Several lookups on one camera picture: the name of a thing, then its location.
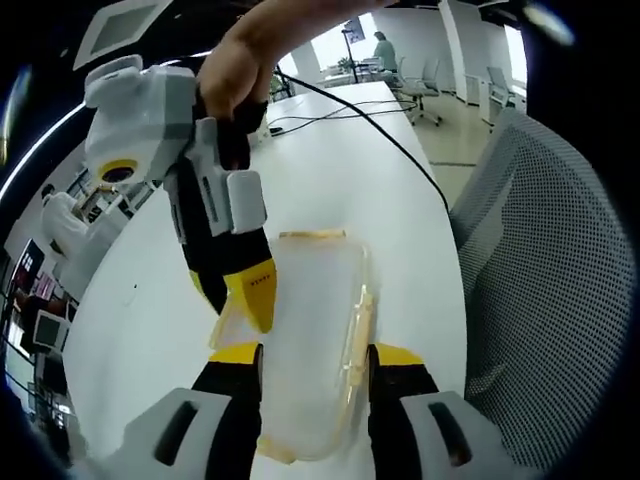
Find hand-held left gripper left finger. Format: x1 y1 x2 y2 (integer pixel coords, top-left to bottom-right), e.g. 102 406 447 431
94 342 266 480

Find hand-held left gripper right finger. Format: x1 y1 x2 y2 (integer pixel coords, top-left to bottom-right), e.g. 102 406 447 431
367 342 507 480

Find clear box with yellow buckle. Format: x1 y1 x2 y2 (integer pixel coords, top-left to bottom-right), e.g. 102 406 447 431
207 227 381 464

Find person's right hand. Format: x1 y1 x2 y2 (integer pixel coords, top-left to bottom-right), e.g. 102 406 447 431
194 24 282 124

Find square ceiling light panel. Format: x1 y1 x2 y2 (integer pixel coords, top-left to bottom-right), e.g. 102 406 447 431
73 0 161 71

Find ceiling light strip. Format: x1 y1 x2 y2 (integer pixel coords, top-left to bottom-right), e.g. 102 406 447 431
0 104 89 201

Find small grey monitor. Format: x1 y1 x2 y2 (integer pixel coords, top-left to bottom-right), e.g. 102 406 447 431
32 309 69 354

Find red screen monitor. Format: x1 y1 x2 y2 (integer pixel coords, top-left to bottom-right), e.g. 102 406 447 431
14 238 49 286

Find grey mesh office chair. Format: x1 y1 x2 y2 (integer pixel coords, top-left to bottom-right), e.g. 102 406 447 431
449 107 632 472

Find black tripod stand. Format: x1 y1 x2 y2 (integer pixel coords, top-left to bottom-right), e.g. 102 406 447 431
341 17 366 84

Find white office chair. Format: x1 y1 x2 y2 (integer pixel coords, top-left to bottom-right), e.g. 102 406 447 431
399 57 444 126
484 66 519 126

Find black table cable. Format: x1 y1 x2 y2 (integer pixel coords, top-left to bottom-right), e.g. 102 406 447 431
267 98 419 132

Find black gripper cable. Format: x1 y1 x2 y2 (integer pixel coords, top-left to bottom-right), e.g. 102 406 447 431
272 69 451 209

